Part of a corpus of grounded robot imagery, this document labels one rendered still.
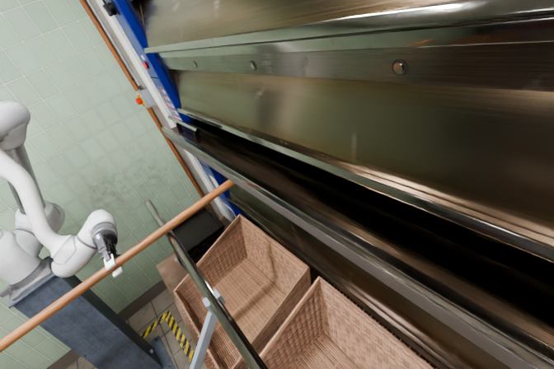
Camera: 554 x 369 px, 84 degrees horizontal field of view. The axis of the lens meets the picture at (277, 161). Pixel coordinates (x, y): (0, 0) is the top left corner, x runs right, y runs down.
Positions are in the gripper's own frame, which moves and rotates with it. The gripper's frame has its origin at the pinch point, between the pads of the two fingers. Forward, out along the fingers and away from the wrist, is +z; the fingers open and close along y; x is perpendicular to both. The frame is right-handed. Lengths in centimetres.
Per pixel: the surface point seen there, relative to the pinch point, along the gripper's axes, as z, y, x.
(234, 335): 54, 2, -20
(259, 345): 29, 47, -23
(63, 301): 1.6, -0.6, 16.3
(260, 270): -11, 60, -44
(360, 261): 78, -22, -41
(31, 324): 1.5, -0.5, 25.7
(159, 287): -119, 114, 14
